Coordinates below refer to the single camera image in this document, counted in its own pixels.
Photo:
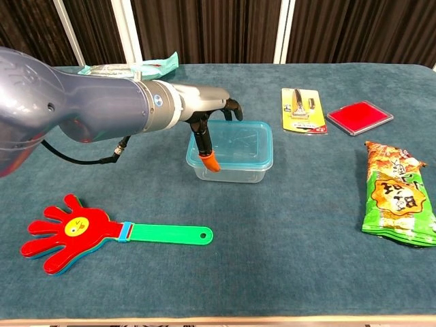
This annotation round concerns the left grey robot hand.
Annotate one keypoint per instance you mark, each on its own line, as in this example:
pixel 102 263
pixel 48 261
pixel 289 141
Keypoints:
pixel 201 100

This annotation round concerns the blue plastic container lid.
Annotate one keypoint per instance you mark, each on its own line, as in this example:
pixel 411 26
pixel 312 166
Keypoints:
pixel 245 143

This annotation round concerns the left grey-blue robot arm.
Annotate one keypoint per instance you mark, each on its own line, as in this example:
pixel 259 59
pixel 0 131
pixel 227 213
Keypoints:
pixel 85 105

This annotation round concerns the clear plastic container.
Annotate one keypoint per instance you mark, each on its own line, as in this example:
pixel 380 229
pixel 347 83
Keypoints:
pixel 235 175

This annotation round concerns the teal snack packet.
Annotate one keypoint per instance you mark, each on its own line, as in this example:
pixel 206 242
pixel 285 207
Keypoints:
pixel 160 66

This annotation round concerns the dark pleated curtain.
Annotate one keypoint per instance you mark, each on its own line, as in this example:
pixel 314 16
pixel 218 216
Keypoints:
pixel 204 30

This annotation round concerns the yellow razor blister pack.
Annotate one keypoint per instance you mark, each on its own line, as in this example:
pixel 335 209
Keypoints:
pixel 299 112

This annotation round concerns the red ink pad clear case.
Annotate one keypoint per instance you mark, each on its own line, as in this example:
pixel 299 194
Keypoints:
pixel 357 116

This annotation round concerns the teal velvet table cloth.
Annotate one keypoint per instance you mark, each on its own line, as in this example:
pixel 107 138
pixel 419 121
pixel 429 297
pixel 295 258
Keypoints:
pixel 238 255

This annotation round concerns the red hand clapper toy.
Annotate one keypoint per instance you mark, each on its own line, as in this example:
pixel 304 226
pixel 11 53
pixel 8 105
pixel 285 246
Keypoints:
pixel 85 235

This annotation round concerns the green orange snack bag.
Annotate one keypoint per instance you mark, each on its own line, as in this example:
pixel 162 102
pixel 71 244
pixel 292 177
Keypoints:
pixel 395 197

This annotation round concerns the white frame post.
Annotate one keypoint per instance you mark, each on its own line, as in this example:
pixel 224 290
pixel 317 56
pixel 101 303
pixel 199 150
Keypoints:
pixel 284 30
pixel 69 34
pixel 127 30

